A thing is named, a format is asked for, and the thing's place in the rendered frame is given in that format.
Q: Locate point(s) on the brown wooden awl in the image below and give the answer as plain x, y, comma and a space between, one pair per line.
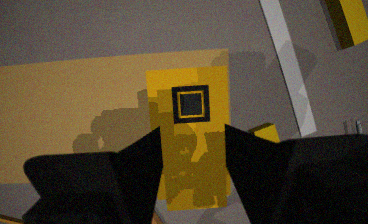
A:
156, 219

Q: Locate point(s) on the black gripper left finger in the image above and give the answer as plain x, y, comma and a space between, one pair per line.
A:
132, 176

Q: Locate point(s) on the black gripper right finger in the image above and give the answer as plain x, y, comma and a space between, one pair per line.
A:
263, 171

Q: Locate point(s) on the light grey flat bar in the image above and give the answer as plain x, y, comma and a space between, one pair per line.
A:
289, 65

